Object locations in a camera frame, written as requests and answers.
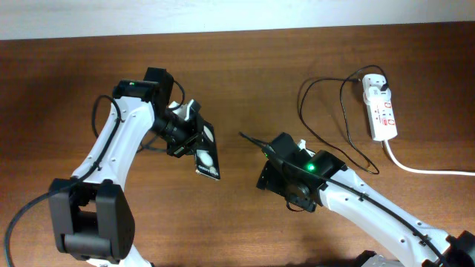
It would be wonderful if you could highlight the black Galaxy smartphone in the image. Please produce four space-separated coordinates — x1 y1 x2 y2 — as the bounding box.
194 121 220 180

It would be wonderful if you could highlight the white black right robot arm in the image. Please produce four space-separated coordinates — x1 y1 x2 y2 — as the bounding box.
256 133 474 267

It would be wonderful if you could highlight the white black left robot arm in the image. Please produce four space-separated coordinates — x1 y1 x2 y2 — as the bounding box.
48 67 220 266

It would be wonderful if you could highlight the white USB charger adapter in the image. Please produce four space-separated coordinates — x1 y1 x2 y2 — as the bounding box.
363 87 391 105

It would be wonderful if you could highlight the white power strip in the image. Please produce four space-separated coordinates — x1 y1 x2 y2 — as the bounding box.
361 73 399 142

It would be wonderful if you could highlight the black charging cable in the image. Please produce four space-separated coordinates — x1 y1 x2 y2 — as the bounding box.
296 65 390 176

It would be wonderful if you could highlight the white power strip cord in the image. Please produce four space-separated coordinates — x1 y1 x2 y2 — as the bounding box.
381 139 475 177

